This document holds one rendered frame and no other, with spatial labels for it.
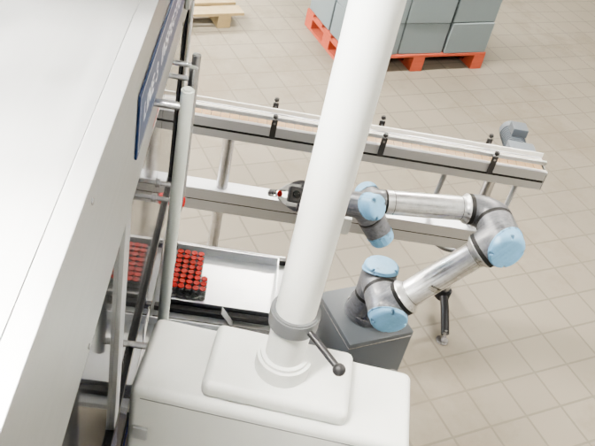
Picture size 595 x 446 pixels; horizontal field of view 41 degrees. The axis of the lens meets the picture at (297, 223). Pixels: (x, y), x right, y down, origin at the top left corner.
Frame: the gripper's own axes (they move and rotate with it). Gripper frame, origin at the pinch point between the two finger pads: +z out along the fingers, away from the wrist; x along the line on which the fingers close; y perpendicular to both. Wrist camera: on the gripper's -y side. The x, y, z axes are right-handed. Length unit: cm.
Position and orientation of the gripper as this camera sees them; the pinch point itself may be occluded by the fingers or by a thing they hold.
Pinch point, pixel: (280, 193)
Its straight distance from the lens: 239.6
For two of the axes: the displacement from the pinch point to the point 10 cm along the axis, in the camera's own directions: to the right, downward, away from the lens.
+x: 2.1, -9.8, 0.5
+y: 6.3, 1.7, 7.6
